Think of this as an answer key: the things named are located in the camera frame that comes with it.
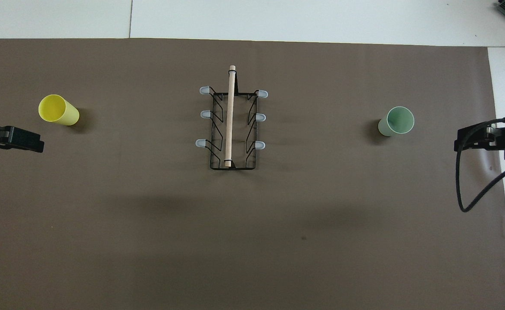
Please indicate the yellow plastic cup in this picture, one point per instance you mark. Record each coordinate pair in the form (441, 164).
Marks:
(65, 114)

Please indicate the pale green plastic cup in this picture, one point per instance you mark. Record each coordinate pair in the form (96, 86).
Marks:
(386, 125)

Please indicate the brown table mat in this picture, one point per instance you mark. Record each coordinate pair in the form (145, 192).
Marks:
(278, 237)

